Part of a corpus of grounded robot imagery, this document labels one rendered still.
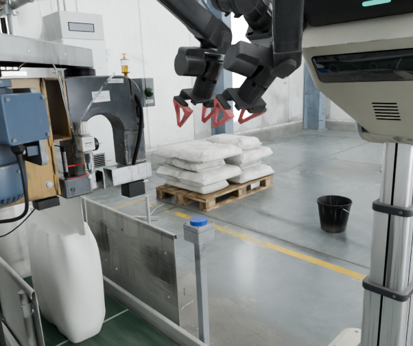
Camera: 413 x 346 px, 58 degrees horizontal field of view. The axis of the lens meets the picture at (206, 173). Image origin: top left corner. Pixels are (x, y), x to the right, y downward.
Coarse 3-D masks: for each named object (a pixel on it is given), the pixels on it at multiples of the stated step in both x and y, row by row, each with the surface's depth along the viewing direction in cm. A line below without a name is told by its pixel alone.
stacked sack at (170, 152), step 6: (174, 144) 428; (180, 144) 426; (186, 144) 425; (192, 144) 422; (198, 144) 422; (204, 144) 425; (156, 150) 423; (162, 150) 416; (168, 150) 408; (174, 150) 403; (162, 156) 415; (168, 156) 403; (174, 156) 397
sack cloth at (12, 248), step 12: (24, 204) 186; (0, 216) 180; (12, 216) 183; (0, 228) 182; (12, 228) 184; (24, 228) 189; (0, 240) 183; (12, 240) 185; (24, 240) 190; (0, 252) 185; (12, 252) 185; (24, 252) 190; (12, 264) 186; (24, 264) 190; (24, 276) 189
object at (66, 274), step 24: (48, 216) 147; (72, 216) 131; (48, 240) 132; (72, 240) 130; (48, 264) 136; (72, 264) 130; (96, 264) 137; (48, 288) 139; (72, 288) 132; (96, 288) 138; (48, 312) 148; (72, 312) 134; (96, 312) 139; (72, 336) 137
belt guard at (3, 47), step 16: (0, 48) 69; (16, 48) 74; (32, 48) 79; (48, 48) 85; (64, 48) 92; (80, 48) 101; (0, 64) 89; (16, 64) 93; (32, 64) 98; (48, 64) 103; (64, 64) 92; (80, 64) 101
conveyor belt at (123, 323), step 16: (32, 288) 179; (112, 304) 163; (112, 320) 152; (128, 320) 152; (48, 336) 144; (64, 336) 143; (96, 336) 143; (112, 336) 142; (128, 336) 142; (144, 336) 141; (160, 336) 141
